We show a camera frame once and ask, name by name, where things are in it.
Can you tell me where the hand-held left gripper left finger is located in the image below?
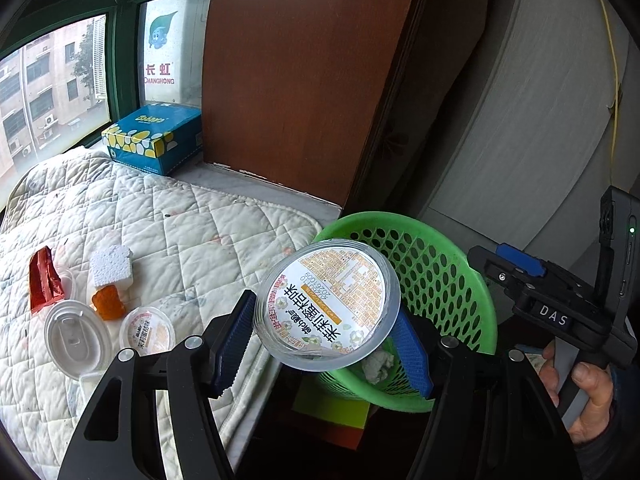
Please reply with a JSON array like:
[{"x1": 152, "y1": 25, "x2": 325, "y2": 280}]
[{"x1": 57, "y1": 289, "x2": 258, "y2": 480}]

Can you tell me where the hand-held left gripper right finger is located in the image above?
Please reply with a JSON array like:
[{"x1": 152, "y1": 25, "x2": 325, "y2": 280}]
[{"x1": 395, "y1": 307, "x2": 583, "y2": 480}]

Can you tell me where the red plastic wrapper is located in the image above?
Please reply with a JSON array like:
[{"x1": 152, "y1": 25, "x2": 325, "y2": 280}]
[{"x1": 29, "y1": 246, "x2": 65, "y2": 315}]

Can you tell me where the crumpled white tissue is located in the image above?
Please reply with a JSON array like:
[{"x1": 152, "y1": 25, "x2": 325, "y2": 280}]
[{"x1": 362, "y1": 350, "x2": 396, "y2": 386}]

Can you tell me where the small clear printed-lid cup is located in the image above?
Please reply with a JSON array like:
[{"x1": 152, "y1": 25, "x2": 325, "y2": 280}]
[{"x1": 119, "y1": 306, "x2": 176, "y2": 356}]

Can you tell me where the white quilted mattress pad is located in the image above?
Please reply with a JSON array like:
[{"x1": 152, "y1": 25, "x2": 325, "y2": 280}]
[{"x1": 0, "y1": 146, "x2": 337, "y2": 461}]

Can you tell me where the blue yellow tissue box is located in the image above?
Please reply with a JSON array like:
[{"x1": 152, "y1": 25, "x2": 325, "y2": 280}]
[{"x1": 101, "y1": 105, "x2": 203, "y2": 177}]

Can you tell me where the green perforated plastic basket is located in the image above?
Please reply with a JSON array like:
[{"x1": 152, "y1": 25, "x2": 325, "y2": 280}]
[{"x1": 311, "y1": 211, "x2": 498, "y2": 413}]

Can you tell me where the brown wooden cabinet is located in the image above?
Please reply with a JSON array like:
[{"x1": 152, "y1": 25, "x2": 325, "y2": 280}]
[{"x1": 202, "y1": 0, "x2": 436, "y2": 211}]

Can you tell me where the white foam block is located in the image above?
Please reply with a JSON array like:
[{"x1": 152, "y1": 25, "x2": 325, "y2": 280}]
[{"x1": 89, "y1": 245, "x2": 135, "y2": 297}]

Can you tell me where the green window frame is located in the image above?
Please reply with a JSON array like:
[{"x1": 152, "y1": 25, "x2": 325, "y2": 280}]
[{"x1": 0, "y1": 0, "x2": 221, "y2": 211}]

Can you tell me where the apartment building outside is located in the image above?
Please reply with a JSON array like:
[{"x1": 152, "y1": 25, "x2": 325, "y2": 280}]
[{"x1": 0, "y1": 15, "x2": 111, "y2": 171}]

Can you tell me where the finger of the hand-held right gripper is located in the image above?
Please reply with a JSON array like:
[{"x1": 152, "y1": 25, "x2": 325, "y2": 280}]
[
  {"x1": 467, "y1": 246, "x2": 523, "y2": 293},
  {"x1": 495, "y1": 242, "x2": 547, "y2": 279}
]

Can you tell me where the person's right hand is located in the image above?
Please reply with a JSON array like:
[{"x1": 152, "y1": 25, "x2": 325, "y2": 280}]
[{"x1": 539, "y1": 342, "x2": 616, "y2": 447}]

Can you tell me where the yellow cable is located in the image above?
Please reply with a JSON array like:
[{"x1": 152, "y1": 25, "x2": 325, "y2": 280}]
[{"x1": 595, "y1": 0, "x2": 623, "y2": 186}]

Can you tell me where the white unit with leaf logo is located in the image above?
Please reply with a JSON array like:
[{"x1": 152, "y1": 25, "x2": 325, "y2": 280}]
[{"x1": 139, "y1": 0, "x2": 213, "y2": 108}]

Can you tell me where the large clear printed-lid cup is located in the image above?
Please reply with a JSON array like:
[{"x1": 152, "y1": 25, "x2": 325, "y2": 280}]
[{"x1": 252, "y1": 240, "x2": 402, "y2": 372}]

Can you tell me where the orange jelly piece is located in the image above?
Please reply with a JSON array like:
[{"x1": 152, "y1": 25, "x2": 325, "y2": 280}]
[{"x1": 90, "y1": 284, "x2": 125, "y2": 322}]

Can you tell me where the white wardrobe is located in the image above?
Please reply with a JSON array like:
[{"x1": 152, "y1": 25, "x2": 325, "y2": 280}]
[{"x1": 415, "y1": 0, "x2": 640, "y2": 271}]

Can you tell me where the clear plastic domed lid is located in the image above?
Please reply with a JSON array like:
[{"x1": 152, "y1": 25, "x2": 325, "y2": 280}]
[{"x1": 44, "y1": 300, "x2": 113, "y2": 376}]

